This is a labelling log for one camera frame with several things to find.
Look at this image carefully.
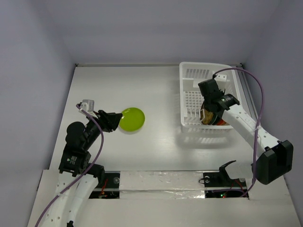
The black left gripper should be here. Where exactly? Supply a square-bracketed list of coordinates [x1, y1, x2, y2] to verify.
[83, 109, 122, 148]

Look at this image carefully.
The lime green plate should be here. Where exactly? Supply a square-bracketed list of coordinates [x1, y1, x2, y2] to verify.
[119, 107, 145, 132]

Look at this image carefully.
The white plastic dish rack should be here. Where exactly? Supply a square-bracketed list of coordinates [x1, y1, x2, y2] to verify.
[179, 62, 233, 133]

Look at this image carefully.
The yellow patterned plate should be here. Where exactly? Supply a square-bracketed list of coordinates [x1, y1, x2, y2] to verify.
[200, 104, 214, 125]

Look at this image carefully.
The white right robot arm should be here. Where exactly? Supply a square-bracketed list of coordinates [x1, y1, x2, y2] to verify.
[198, 79, 294, 185]

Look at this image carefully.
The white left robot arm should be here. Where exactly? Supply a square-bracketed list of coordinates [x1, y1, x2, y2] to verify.
[35, 108, 123, 227]

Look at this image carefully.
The orange plate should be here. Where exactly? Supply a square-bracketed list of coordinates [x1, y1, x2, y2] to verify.
[217, 119, 229, 126]

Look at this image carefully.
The silver foil base strip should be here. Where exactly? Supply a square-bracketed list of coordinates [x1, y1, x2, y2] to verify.
[119, 171, 205, 200]

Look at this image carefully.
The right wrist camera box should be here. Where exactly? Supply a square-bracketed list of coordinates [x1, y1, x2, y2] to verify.
[214, 74, 227, 82]

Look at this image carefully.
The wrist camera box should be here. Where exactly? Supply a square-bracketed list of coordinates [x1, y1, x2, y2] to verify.
[214, 74, 227, 82]
[80, 99, 94, 113]

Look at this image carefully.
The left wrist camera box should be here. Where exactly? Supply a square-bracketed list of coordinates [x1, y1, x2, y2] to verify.
[80, 99, 94, 113]

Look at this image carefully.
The aluminium side rail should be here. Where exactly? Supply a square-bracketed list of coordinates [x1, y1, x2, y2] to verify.
[237, 70, 258, 121]

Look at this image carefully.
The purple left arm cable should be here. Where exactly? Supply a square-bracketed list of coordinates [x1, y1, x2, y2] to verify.
[34, 103, 105, 227]

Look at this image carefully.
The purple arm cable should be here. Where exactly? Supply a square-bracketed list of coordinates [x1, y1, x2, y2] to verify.
[212, 68, 265, 187]
[34, 103, 105, 227]

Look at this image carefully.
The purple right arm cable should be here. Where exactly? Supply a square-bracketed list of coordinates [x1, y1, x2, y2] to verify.
[212, 68, 265, 187]

